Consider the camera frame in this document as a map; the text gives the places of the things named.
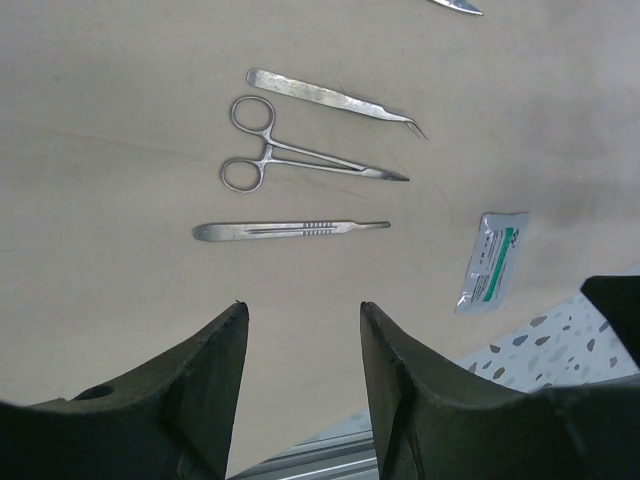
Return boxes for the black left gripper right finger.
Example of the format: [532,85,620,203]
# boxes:
[360,302,639,479]

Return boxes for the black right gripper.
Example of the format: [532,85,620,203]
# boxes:
[581,275,640,366]

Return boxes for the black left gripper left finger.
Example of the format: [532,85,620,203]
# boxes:
[1,302,249,479]

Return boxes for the green scalpel blade packet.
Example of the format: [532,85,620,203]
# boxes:
[455,212,529,314]

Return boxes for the beige cloth drape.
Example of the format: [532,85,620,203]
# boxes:
[1,1,639,473]

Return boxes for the steel hemostat forceps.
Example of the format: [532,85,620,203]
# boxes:
[220,95,410,194]

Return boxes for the small steel scissors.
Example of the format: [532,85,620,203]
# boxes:
[431,0,484,16]

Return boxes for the curved steel tweezers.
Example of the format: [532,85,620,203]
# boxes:
[246,68,427,139]

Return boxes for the steel scalpel handle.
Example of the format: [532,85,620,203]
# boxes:
[192,220,391,243]

